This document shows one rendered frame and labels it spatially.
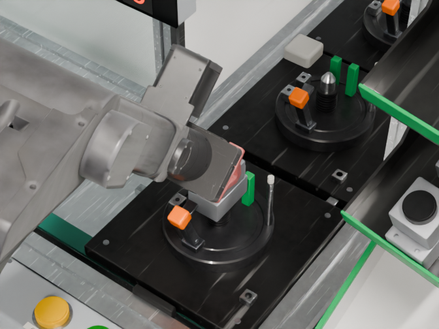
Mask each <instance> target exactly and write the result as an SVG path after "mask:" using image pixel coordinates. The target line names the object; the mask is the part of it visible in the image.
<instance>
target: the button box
mask: <svg viewBox="0 0 439 329"><path fill-rule="evenodd" d="M50 296H57V297H60V298H62V299H64V300H65V301H66V302H67V303H68V306H69V312H70V313H69V318H68V319H67V321H66V322H65V323H64V324H62V325H61V326H59V327H57V328H45V327H42V326H41V325H39V324H38V322H37V321H36V318H35V307H36V305H37V304H38V303H39V302H40V301H41V300H42V299H44V298H47V297H50ZM97 325H101V326H106V327H107V328H109V329H122V328H120V327H119V326H117V325H116V324H114V323H113V322H111V321H109V320H108V319H106V318H105V317H103V316H102V315H100V314H98V313H97V312H96V311H94V310H92V309H91V308H89V307H88V306H86V305H84V304H83V303H82V302H80V301H78V300H77V299H75V298H73V297H72V296H71V295H69V294H67V293H66V292H64V291H63V290H61V289H60V288H58V287H56V286H55V285H53V284H52V283H51V282H49V281H47V280H45V279H44V278H43V277H41V276H39V275H38V274H36V273H35V272H33V271H31V270H30V269H29V268H27V267H25V266H24V265H22V264H20V263H19V262H18V261H16V260H14V259H13V258H10V259H9V260H8V262H7V264H6V265H5V267H4V268H3V271H2V272H1V274H0V329H87V328H89V327H91V326H97Z"/></svg>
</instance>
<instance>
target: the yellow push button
mask: <svg viewBox="0 0 439 329"><path fill-rule="evenodd" d="M69 313H70V312H69V306H68V303H67V302H66V301H65V300H64V299H62V298H60V297H57V296H50V297H47V298H44V299H42V300H41V301H40V302H39V303H38V304H37V305H36V307H35V318H36V321H37V322H38V324H39V325H41V326H42V327H45V328H57V327H59V326H61V325H62V324H64V323H65V322H66V321H67V319H68V318H69Z"/></svg>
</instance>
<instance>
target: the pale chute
mask: <svg viewBox="0 0 439 329"><path fill-rule="evenodd" d="M315 329H439V288H438V287H436V286H434V285H433V284H432V283H431V282H429V281H427V280H426V279H425V278H424V277H422V276H421V275H419V274H418V273H417V272H415V271H413V270H412V269H411V268H410V267H408V266H407V265H405V264H404V263H403V262H401V261H400V260H399V259H397V258H396V257H394V256H393V255H392V254H390V253H389V252H387V251H386V250H385V249H383V248H382V247H380V246H379V245H378V244H376V243H375V242H373V241H371V242H370V243H369V245H368V247H367V248H366V250H365V252H364V253H363V254H362V256H361V258H360V259H359V261H358V262H357V264H356V265H355V267H354V268H353V270H352V271H351V273H350V274H349V276H348V278H347V279H346V281H345V282H344V284H343V285H342V287H341V289H340V290H339V291H338V293H337V295H336V296H335V298H334V300H333V301H332V302H331V304H330V306H329V307H328V309H327V310H326V312H325V313H324V315H323V316H322V318H321V320H320V321H319V322H318V324H317V326H316V327H315Z"/></svg>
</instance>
